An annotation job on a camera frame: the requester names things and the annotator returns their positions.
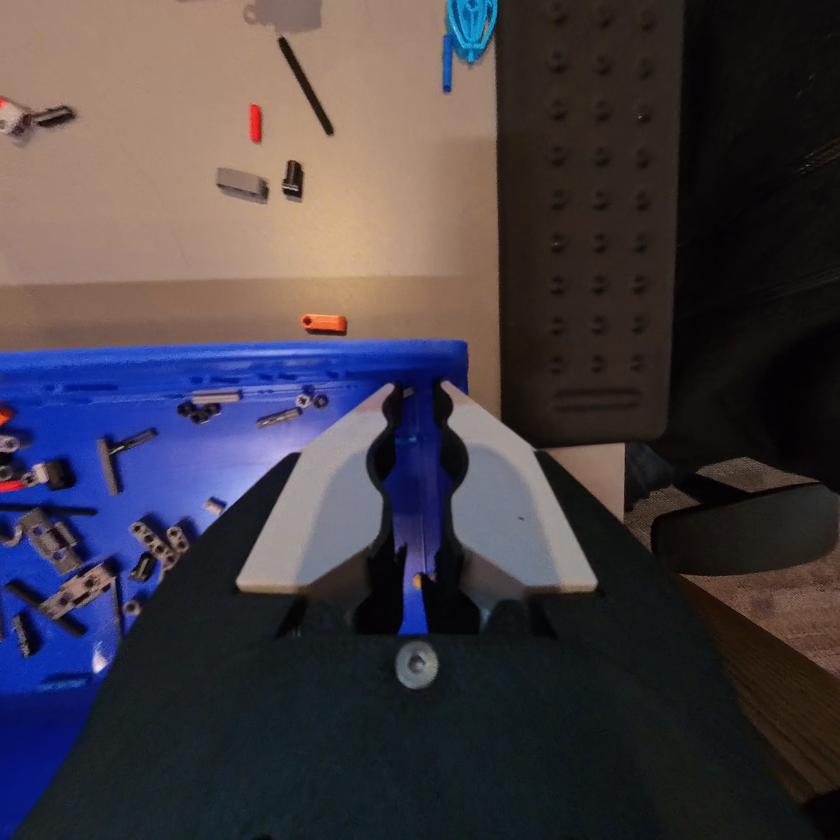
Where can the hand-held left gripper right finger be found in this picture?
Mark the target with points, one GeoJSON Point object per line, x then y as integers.
{"type": "Point", "coordinates": [525, 525]}

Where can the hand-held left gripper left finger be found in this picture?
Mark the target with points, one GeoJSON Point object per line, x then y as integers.
{"type": "Point", "coordinates": [308, 525]}

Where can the blue storage bin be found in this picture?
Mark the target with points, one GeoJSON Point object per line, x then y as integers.
{"type": "Point", "coordinates": [229, 459]}

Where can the pile of small toy parts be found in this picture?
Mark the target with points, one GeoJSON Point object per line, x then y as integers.
{"type": "Point", "coordinates": [52, 538]}

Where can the small black toy connector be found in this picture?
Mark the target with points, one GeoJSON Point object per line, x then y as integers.
{"type": "Point", "coordinates": [292, 178]}

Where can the light grey toy beam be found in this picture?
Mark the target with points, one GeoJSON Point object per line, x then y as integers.
{"type": "Point", "coordinates": [216, 396]}

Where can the short black toy axle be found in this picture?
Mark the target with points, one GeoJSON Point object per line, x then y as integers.
{"type": "Point", "coordinates": [134, 438]}

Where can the small orange toy piece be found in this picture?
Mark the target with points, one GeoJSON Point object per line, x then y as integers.
{"type": "Point", "coordinates": [325, 323]}

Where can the black chair armrest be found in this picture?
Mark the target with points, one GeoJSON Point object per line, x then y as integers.
{"type": "Point", "coordinates": [741, 538]}

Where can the black perforated mat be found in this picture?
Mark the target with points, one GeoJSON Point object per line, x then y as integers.
{"type": "Point", "coordinates": [577, 216]}

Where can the short grey toy beam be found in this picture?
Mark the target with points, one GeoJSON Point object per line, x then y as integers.
{"type": "Point", "coordinates": [243, 184]}

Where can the small red toy pin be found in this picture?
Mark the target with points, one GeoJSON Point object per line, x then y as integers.
{"type": "Point", "coordinates": [255, 123]}

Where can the small blue toy pin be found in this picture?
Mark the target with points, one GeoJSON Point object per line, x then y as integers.
{"type": "Point", "coordinates": [447, 65]}

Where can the small black white red connector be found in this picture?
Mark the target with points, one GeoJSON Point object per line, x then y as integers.
{"type": "Point", "coordinates": [52, 116]}

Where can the light blue toy frame piece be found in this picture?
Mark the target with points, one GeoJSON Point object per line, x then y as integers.
{"type": "Point", "coordinates": [470, 12]}

